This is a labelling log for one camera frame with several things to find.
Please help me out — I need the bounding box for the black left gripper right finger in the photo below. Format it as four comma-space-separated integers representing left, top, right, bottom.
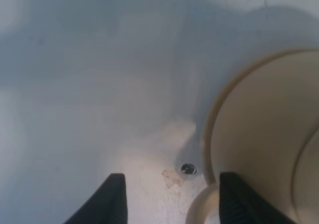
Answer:
219, 172, 291, 224

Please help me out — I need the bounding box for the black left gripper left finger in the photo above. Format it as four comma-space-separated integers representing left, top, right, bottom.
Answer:
66, 173, 128, 224

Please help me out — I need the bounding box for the beige teapot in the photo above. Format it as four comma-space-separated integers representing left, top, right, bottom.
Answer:
186, 49, 319, 224

